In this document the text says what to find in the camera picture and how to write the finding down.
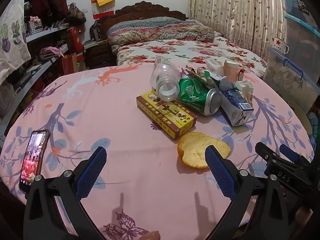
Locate white orange snack wrapper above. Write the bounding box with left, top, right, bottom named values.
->
left=185, top=65, right=221, bottom=86

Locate clear storage box blue handle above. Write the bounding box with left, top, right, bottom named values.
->
left=263, top=46, right=320, bottom=108

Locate round tan waste basket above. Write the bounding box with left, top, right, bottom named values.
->
left=287, top=102, right=313, bottom=134

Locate dark wooden nightstand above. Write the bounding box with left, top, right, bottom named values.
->
left=85, top=40, right=117, bottom=69

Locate white tissue pack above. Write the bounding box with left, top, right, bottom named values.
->
left=205, top=58, right=224, bottom=75

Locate grey metal shelf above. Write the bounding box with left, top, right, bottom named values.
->
left=0, top=0, right=75, bottom=143

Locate black smartphone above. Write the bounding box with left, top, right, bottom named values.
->
left=19, top=129, right=51, bottom=195

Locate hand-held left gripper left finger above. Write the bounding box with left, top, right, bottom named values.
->
left=23, top=146, right=108, bottom=240

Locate white plastic bag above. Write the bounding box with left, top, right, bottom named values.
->
left=235, top=79, right=254, bottom=103

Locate yellow brown cardboard box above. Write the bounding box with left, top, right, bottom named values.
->
left=136, top=90, right=197, bottom=140

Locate clear plastic bottle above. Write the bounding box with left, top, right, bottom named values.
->
left=150, top=57, right=181, bottom=102

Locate floral bed sheet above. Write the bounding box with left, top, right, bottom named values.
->
left=116, top=36, right=267, bottom=78

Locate dark red clothes pile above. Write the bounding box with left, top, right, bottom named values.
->
left=25, top=0, right=69, bottom=24

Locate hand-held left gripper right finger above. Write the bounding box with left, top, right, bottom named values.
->
left=204, top=145, right=291, bottom=240

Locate beige leaf print curtain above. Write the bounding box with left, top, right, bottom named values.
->
left=189, top=0, right=288, bottom=63

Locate orange peel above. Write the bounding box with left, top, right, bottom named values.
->
left=177, top=132, right=231, bottom=169

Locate person's left hand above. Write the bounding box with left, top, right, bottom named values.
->
left=140, top=231, right=160, bottom=240

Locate green drink can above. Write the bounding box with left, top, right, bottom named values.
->
left=178, top=74, right=222, bottom=116

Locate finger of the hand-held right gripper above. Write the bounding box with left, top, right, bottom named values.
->
left=279, top=144, right=304, bottom=164
left=255, top=142, right=282, bottom=167

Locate carved wooden headboard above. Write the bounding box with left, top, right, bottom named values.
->
left=96, top=1, right=188, bottom=40

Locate patterned quilt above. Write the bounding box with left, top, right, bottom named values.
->
left=107, top=17, right=216, bottom=53

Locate white enamel mug red star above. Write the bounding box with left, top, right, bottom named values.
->
left=272, top=36, right=290, bottom=54

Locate brown handbag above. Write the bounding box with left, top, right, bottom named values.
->
left=66, top=3, right=87, bottom=25

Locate pink cloth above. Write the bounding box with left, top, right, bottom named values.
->
left=39, top=46, right=63, bottom=60

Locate white cactus print cloth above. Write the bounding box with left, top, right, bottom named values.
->
left=0, top=0, right=32, bottom=85

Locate blue white milk carton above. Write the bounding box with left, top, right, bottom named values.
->
left=219, top=76, right=254, bottom=127

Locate orange red paper bag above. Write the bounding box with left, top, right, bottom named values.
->
left=62, top=53, right=78, bottom=75

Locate houndstooth fabric bag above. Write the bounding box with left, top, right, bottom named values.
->
left=26, top=16, right=43, bottom=37

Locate pink leaf print tablecloth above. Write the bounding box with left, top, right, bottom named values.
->
left=0, top=62, right=315, bottom=240

